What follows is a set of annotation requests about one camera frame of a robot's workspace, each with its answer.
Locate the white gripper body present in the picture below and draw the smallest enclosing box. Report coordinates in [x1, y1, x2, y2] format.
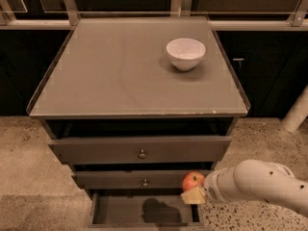
[203, 168, 228, 203]

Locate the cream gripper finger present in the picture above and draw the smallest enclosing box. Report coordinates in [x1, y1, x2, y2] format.
[181, 187, 207, 205]

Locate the red apple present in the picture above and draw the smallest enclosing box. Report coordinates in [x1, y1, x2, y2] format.
[182, 171, 205, 192]

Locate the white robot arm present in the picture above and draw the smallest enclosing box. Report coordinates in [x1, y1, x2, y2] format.
[181, 160, 308, 217]

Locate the top drawer metal knob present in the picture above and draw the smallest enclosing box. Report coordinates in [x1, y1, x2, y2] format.
[138, 149, 146, 159]

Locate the bottom grey drawer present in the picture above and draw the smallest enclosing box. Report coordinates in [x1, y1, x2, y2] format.
[87, 189, 207, 231]

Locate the grey drawer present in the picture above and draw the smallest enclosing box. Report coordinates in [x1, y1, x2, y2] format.
[87, 189, 207, 231]
[70, 169, 217, 190]
[49, 136, 231, 166]

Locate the middle grey drawer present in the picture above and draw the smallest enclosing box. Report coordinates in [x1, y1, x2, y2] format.
[70, 169, 217, 190]

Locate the top grey drawer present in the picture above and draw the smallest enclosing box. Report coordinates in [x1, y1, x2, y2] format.
[49, 136, 231, 166]

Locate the grey drawer cabinet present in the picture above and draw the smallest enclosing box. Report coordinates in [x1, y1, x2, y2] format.
[26, 15, 251, 231]

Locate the white ceramic bowl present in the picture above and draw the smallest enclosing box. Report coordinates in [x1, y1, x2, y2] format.
[167, 38, 206, 71]

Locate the white cylindrical post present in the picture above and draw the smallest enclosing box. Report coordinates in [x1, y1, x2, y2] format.
[281, 85, 308, 132]

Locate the metal railing frame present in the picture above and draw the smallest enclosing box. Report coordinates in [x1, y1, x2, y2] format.
[1, 0, 308, 31]

